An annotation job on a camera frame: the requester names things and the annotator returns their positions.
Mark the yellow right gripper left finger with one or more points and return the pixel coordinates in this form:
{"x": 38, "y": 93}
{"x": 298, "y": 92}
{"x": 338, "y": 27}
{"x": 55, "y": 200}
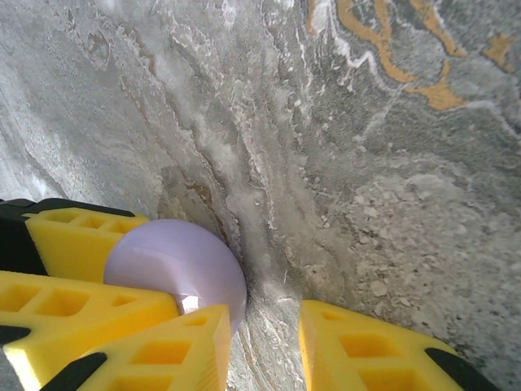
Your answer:
{"x": 171, "y": 358}

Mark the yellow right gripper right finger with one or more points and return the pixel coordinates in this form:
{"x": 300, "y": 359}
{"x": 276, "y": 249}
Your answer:
{"x": 366, "y": 358}

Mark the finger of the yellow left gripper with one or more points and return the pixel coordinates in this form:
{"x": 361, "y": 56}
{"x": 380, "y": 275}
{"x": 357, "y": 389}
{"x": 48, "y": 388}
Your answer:
{"x": 69, "y": 248}
{"x": 102, "y": 322}

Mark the purple earbud charging case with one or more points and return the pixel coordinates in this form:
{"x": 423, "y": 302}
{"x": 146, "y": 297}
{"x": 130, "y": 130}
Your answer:
{"x": 171, "y": 252}

